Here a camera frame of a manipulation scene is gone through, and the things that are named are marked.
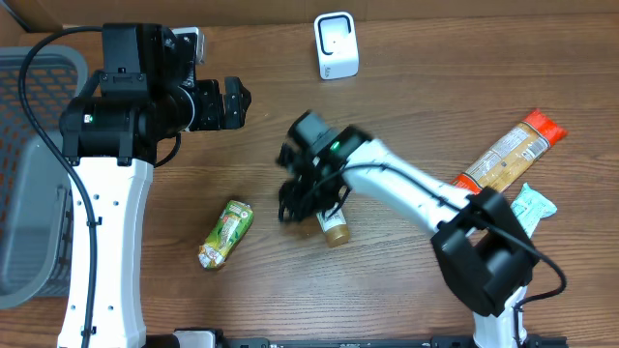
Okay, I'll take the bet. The white cream tube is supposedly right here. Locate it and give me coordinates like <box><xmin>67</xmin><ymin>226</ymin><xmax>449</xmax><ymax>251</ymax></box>
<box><xmin>316</xmin><ymin>206</ymin><xmax>350</xmax><ymax>247</ymax></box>

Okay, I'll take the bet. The green yellow snack packet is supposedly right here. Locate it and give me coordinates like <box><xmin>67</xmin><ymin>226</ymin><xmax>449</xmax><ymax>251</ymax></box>
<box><xmin>197</xmin><ymin>200</ymin><xmax>254</xmax><ymax>270</ymax></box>

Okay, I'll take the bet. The orange spaghetti packet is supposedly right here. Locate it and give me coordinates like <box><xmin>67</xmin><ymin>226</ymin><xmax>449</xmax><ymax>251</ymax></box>
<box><xmin>452</xmin><ymin>109</ymin><xmax>568</xmax><ymax>193</ymax></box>

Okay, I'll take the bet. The teal snack packet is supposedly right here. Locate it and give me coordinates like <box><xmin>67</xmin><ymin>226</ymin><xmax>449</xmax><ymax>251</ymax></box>
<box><xmin>511</xmin><ymin>183</ymin><xmax>557</xmax><ymax>239</ymax></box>

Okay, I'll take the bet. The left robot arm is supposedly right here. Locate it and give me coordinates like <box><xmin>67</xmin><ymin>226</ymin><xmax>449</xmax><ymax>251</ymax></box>
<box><xmin>57</xmin><ymin>23</ymin><xmax>251</xmax><ymax>347</ymax></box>

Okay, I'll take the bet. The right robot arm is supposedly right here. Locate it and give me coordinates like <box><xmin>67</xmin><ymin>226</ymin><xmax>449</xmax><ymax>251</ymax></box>
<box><xmin>276</xmin><ymin>110</ymin><xmax>540</xmax><ymax>347</ymax></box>

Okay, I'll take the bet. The white barcode scanner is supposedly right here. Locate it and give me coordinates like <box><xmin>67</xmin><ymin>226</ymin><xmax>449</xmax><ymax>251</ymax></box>
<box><xmin>313</xmin><ymin>12</ymin><xmax>360</xmax><ymax>80</ymax></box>

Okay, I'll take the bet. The grey plastic mesh basket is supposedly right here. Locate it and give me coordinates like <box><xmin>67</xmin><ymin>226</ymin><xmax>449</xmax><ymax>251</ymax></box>
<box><xmin>1</xmin><ymin>45</ymin><xmax>88</xmax><ymax>308</ymax></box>

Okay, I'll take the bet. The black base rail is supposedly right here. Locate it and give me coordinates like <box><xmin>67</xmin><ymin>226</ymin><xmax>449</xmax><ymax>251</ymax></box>
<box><xmin>144</xmin><ymin>328</ymin><xmax>569</xmax><ymax>348</ymax></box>

